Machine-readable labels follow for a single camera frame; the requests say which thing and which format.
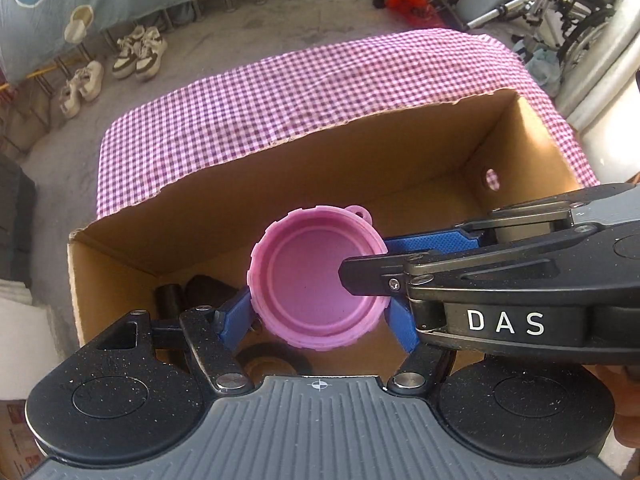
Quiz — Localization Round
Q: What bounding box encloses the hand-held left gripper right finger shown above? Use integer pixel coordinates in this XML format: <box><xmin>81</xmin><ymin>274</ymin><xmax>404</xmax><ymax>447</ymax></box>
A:
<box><xmin>385</xmin><ymin>301</ymin><xmax>453</xmax><ymax>396</ymax></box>

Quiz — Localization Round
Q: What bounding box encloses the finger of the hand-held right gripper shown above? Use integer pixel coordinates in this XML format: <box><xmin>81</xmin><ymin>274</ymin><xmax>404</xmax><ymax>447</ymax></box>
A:
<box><xmin>339</xmin><ymin>246</ymin><xmax>557</xmax><ymax>302</ymax></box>
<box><xmin>385</xmin><ymin>200</ymin><xmax>571</xmax><ymax>256</ymax></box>

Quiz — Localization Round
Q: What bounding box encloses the folding wheelchair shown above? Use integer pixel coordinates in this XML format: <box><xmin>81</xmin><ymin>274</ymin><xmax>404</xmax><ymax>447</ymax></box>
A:
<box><xmin>457</xmin><ymin>0</ymin><xmax>628</xmax><ymax>68</ymax></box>

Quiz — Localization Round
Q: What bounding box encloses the pale green plastic bag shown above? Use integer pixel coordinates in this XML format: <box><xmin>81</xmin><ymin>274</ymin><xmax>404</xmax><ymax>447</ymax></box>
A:
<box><xmin>525</xmin><ymin>47</ymin><xmax>562</xmax><ymax>96</ymax></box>

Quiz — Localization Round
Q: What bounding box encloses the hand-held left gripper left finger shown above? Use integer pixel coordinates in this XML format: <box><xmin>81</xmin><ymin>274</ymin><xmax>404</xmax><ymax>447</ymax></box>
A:
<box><xmin>92</xmin><ymin>291</ymin><xmax>258</xmax><ymax>396</ymax></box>

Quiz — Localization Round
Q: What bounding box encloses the white and brown sneaker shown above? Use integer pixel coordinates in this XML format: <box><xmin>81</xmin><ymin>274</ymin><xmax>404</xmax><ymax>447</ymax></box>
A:
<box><xmin>112</xmin><ymin>25</ymin><xmax>147</xmax><ymax>79</ymax></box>
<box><xmin>136</xmin><ymin>26</ymin><xmax>168</xmax><ymax>81</ymax></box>

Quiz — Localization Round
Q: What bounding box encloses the purple checked tablecloth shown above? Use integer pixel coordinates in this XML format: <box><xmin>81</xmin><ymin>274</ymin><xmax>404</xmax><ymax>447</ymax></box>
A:
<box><xmin>96</xmin><ymin>27</ymin><xmax>601</xmax><ymax>221</ymax></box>

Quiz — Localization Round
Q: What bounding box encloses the black tape roll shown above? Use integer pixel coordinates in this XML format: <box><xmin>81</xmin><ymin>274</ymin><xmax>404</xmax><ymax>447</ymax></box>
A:
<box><xmin>235</xmin><ymin>344</ymin><xmax>313</xmax><ymax>378</ymax></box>

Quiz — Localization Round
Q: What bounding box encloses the person's right hand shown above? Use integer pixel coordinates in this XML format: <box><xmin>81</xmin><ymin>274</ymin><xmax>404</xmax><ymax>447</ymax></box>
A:
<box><xmin>587</xmin><ymin>362</ymin><xmax>640</xmax><ymax>461</ymax></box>

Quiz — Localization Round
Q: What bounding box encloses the brown cardboard box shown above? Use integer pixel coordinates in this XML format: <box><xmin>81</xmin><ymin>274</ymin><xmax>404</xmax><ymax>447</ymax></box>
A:
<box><xmin>67</xmin><ymin>87</ymin><xmax>593</xmax><ymax>376</ymax></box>

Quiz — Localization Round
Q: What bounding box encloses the black tube with gold end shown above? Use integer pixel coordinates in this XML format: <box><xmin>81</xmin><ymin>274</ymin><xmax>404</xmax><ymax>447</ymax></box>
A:
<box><xmin>157</xmin><ymin>284</ymin><xmax>186</xmax><ymax>322</ymax></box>

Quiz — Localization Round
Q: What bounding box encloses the printed cardboard carton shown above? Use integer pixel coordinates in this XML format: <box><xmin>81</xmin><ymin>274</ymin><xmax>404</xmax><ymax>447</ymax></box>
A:
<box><xmin>0</xmin><ymin>400</ymin><xmax>41</xmax><ymax>471</ymax></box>

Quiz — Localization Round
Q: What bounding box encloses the black car charger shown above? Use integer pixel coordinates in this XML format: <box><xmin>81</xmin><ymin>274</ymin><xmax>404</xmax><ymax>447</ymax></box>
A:
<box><xmin>186</xmin><ymin>275</ymin><xmax>236</xmax><ymax>306</ymax></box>

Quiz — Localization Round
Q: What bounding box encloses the cream platform shoe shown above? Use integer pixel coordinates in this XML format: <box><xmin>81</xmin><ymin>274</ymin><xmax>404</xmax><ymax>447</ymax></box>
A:
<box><xmin>60</xmin><ymin>77</ymin><xmax>85</xmax><ymax>118</ymax></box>
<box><xmin>72</xmin><ymin>60</ymin><xmax>106</xmax><ymax>102</ymax></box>

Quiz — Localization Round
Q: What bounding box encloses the pink plastic lid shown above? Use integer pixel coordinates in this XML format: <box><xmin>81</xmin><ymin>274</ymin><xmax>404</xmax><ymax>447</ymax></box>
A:
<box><xmin>247</xmin><ymin>203</ymin><xmax>390</xmax><ymax>350</ymax></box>

